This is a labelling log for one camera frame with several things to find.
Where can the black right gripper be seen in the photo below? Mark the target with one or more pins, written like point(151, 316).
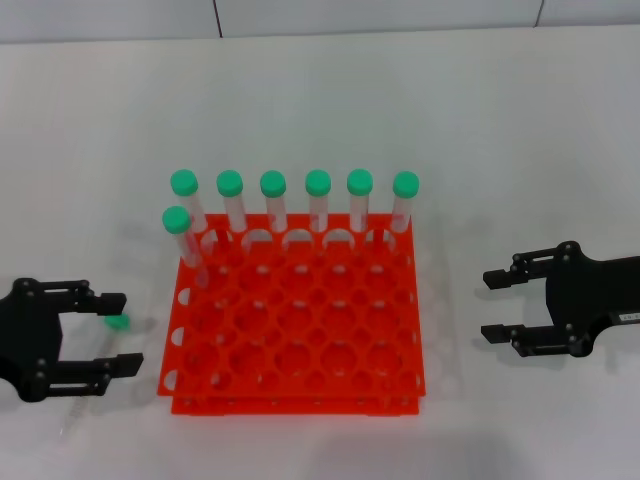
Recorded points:
point(590, 295)

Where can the green capped clear test tube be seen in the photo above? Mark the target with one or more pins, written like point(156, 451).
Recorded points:
point(229, 183)
point(318, 182)
point(176, 220)
point(184, 182)
point(405, 184)
point(273, 183)
point(360, 182)
point(117, 321)

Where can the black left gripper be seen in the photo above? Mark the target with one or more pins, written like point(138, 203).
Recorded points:
point(30, 335)

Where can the orange plastic test tube rack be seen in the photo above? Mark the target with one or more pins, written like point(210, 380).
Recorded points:
point(300, 320)

